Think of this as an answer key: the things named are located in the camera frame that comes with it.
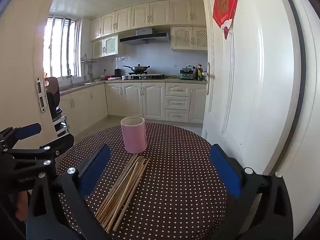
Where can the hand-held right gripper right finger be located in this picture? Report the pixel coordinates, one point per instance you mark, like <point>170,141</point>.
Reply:
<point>225,172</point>

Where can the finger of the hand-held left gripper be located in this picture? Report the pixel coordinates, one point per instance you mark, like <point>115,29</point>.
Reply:
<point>60,143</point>
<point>28,131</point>

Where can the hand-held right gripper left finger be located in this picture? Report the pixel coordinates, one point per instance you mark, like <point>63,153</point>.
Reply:
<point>96,170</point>

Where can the pile of wooden chopsticks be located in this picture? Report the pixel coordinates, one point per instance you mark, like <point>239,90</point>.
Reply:
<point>125,187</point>

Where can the pink utensil holder cup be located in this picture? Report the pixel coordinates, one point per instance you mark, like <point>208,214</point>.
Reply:
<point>133,137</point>

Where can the metal stool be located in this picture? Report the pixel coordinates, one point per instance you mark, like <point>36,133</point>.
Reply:
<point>61,126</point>

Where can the metal door strike plate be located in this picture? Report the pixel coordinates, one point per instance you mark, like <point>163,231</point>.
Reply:
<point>41,95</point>

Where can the black rice cooker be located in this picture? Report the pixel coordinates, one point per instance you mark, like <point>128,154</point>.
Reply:
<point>53,92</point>

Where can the brown polka-dot tablecloth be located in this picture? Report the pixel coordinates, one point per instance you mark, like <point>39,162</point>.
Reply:
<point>175,180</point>

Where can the metal sink faucet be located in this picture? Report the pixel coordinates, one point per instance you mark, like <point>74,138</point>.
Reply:
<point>70,76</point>

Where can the cream cabinet drawer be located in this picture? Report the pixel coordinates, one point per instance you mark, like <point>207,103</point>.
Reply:
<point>178,90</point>
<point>177,115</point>
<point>177,103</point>

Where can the cream lower kitchen cabinets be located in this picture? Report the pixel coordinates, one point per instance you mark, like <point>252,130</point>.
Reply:
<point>132,100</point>

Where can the barred kitchen window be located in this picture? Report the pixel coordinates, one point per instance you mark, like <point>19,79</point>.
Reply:
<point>62,47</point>

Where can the black kettle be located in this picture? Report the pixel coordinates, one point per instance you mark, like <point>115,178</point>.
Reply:
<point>117,72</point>

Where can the white panel door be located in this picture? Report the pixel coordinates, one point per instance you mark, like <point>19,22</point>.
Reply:
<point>250,80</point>

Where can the yellow-label oil bottle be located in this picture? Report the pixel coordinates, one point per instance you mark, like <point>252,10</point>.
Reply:
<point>199,73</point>

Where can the green electric cooker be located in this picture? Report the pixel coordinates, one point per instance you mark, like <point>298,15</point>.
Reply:
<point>187,75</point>

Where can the cream lattice door cabinet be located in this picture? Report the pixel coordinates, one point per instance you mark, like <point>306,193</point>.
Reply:
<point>188,38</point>
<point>105,46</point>

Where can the black gas stove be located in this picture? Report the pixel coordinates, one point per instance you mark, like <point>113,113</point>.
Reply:
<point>150,76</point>

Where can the dark wok with lid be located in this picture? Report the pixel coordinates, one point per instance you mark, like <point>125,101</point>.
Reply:
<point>138,68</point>

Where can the black range hood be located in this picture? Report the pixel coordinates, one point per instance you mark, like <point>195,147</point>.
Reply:
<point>145,39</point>

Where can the red door poster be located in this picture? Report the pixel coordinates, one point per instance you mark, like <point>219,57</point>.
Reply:
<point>225,2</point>

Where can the hanging utensil rail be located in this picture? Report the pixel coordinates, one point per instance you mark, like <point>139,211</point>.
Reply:
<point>88,61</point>

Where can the cream upper wall cabinets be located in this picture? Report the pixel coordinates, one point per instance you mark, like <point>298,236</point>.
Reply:
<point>155,13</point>

